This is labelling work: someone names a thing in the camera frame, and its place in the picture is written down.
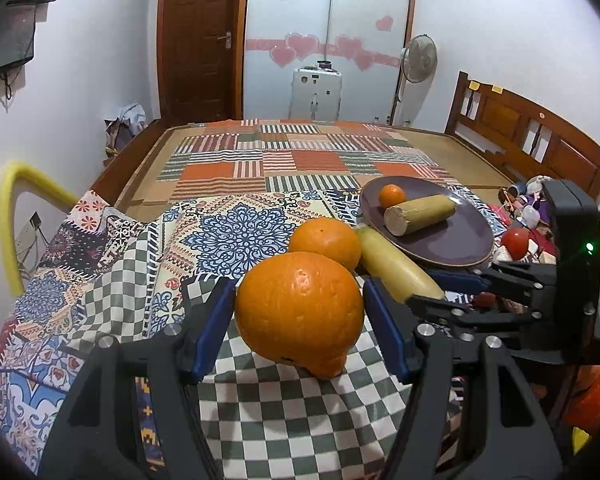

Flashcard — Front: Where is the wall socket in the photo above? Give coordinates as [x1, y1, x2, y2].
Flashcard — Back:
[14, 212, 44, 262]

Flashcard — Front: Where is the black wall box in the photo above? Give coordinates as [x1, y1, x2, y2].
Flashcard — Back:
[0, 6, 36, 81]

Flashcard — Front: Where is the pile of toys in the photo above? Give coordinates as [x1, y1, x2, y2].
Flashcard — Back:
[497, 175, 600, 273]

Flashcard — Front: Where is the bag by the wall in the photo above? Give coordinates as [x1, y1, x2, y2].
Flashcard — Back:
[104, 103, 147, 156]

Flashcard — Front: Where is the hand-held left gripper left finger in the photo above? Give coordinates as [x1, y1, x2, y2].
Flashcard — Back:
[40, 275, 238, 480]

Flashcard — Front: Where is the patterned patchwork blanket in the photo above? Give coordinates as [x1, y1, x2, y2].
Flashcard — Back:
[0, 187, 506, 480]

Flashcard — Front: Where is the brown wooden door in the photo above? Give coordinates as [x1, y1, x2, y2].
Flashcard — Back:
[156, 0, 243, 126]

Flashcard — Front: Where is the sliding wardrobe with heart stickers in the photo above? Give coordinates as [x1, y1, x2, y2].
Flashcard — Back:
[242, 0, 418, 126]

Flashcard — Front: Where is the straw bed mat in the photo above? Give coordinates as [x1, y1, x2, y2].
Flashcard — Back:
[115, 125, 516, 206]

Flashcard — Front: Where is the round orange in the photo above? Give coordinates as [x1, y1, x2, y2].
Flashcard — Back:
[287, 217, 363, 273]

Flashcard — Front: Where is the striped patchwork bed sheet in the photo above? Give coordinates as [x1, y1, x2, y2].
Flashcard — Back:
[156, 119, 463, 196]

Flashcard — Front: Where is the small orange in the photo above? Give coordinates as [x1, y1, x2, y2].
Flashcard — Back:
[378, 184, 407, 211]

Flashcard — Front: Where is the long yellow sugarcane piece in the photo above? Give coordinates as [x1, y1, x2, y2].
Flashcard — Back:
[355, 226, 446, 305]

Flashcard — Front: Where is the small white appliance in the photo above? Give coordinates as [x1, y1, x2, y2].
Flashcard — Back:
[289, 66, 343, 122]

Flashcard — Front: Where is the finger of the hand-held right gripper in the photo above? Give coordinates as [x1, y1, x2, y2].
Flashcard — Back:
[422, 260, 556, 301]
[405, 292, 551, 348]

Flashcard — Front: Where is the wooden bed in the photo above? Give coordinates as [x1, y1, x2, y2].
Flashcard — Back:
[87, 71, 600, 211]

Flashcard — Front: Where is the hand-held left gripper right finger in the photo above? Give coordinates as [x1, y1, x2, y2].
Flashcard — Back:
[362, 276, 563, 480]

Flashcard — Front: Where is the large knobbed orange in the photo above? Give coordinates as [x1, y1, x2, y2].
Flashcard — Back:
[235, 251, 366, 380]

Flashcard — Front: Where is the purple plate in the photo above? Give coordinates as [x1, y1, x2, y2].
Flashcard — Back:
[358, 176, 496, 268]

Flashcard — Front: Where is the red tomato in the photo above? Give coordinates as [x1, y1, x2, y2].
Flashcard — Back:
[500, 227, 531, 261]

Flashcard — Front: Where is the standing fan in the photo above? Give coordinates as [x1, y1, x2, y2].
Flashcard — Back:
[390, 34, 438, 126]

